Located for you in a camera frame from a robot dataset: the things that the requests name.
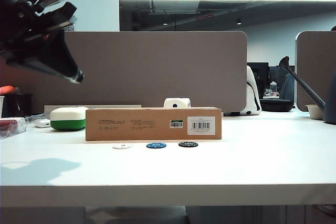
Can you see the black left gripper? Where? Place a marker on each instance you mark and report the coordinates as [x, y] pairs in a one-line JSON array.
[[23, 27]]

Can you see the white poker chip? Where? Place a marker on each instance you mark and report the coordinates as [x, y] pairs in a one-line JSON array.
[[123, 146]]

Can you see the clear plastic box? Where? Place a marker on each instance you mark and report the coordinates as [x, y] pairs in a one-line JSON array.
[[13, 128]]

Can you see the brown rectangular cardboard box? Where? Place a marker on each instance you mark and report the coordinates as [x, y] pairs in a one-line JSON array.
[[131, 129]]

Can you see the blue poker chip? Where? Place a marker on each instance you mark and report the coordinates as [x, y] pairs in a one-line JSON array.
[[156, 145]]

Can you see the black poker chip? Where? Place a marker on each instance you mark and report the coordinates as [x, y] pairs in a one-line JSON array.
[[188, 144]]

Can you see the white and green case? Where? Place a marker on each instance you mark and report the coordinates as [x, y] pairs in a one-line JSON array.
[[67, 119]]

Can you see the black cup container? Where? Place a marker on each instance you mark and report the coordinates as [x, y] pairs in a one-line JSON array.
[[19, 106]]

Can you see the small white earbuds case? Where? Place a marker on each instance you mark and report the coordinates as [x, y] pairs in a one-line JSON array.
[[42, 123]]

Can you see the orange soft item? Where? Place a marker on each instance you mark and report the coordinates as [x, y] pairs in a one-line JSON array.
[[6, 90]]

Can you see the white cup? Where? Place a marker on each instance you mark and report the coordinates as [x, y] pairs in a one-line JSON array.
[[1, 106]]

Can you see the wide grey desk partition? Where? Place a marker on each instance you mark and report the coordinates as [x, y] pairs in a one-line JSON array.
[[157, 72]]

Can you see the white dice with blue dot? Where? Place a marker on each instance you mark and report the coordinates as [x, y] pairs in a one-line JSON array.
[[181, 102]]

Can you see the white and black plush toy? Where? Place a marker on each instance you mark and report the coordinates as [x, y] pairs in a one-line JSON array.
[[250, 98]]

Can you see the black computer monitor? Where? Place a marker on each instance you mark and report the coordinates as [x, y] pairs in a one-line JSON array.
[[262, 77]]

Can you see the clear drink bottle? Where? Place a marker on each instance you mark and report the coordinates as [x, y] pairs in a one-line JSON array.
[[273, 87]]

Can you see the black round cushion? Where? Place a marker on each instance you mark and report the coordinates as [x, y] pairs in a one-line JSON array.
[[277, 105]]

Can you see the dark blue office chair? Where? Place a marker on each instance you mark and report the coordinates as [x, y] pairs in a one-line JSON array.
[[288, 89]]

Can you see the narrow grey desk partition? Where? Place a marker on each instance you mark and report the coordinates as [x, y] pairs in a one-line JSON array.
[[315, 64]]

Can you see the white paper bowl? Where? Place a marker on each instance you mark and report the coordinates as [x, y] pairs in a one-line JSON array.
[[315, 112]]

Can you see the dark grey watering can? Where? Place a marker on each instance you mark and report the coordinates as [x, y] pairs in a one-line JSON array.
[[332, 108]]

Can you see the metal wall outlet plate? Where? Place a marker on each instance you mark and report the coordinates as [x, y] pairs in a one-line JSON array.
[[73, 27]]

